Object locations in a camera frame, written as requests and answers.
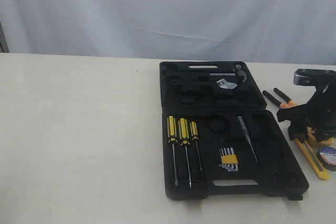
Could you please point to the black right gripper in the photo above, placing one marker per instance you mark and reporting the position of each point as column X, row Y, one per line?
column 318, row 112

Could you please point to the yellow tape measure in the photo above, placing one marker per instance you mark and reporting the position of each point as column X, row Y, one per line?
column 312, row 141

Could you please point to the black PVC insulating tape roll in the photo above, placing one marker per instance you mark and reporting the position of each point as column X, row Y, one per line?
column 327, row 156

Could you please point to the yellow utility knife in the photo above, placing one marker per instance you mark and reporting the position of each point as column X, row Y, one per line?
column 312, row 160

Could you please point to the black plastic tool case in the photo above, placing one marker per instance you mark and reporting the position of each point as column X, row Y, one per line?
column 215, row 111

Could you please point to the black orange combination pliers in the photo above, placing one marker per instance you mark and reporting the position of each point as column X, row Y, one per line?
column 286, row 102

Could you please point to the clear voltage tester pen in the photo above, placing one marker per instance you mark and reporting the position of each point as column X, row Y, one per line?
column 246, row 135

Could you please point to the hex key set yellow holder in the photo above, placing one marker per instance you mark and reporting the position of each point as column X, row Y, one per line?
column 228, row 159

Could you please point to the small yellow black screwdriver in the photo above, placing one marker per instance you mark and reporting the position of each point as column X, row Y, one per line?
column 195, row 138

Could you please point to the white fabric backdrop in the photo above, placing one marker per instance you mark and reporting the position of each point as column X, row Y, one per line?
column 283, row 31

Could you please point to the middle yellow black screwdriver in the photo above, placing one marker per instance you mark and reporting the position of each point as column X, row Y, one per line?
column 184, row 142

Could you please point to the large yellow black screwdriver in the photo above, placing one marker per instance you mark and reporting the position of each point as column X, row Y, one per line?
column 172, row 140

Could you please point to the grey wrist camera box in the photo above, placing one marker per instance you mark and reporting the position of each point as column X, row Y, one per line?
column 313, row 77

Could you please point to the claw hammer black handle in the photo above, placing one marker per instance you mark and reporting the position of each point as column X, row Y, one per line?
column 238, row 72

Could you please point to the adjustable wrench black handle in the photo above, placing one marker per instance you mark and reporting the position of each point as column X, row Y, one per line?
column 221, row 83

